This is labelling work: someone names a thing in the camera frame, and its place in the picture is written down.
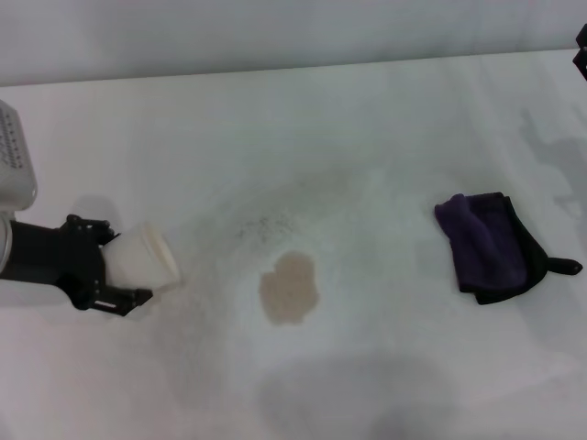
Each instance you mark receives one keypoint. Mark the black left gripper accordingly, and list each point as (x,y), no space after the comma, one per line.
(50,256)

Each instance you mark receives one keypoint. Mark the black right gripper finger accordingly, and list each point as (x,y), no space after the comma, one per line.
(581,62)

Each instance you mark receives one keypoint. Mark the white paper cup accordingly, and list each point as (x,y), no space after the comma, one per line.
(142,261)

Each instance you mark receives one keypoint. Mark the purple rag with black trim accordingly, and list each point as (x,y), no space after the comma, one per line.
(486,243)

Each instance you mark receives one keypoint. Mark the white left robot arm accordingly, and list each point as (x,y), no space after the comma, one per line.
(3,249)

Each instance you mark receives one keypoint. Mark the brown water stain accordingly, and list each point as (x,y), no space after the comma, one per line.
(289,291)

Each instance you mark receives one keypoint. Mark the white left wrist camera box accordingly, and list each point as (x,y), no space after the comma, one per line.
(14,156)

